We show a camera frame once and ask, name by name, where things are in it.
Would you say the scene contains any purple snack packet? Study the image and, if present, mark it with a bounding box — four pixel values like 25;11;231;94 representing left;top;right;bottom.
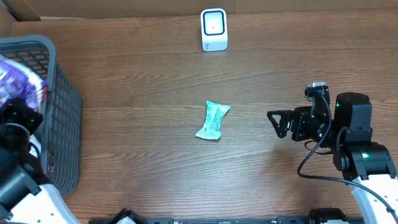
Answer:
1;56;47;112

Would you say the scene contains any teal snack packet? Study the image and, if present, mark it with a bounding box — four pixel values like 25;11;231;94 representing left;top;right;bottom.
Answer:
195;100;231;140

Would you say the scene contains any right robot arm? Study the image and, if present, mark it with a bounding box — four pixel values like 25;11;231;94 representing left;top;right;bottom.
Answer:
267;90;397;223

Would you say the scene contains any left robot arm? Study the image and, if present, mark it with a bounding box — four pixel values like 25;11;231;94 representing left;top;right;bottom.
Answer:
1;98;79;223

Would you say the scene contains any grey plastic mesh basket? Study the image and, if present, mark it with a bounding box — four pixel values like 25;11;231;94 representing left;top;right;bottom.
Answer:
1;35;83;195

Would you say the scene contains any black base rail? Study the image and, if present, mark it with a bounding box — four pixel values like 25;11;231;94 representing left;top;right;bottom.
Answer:
88;208;364;224

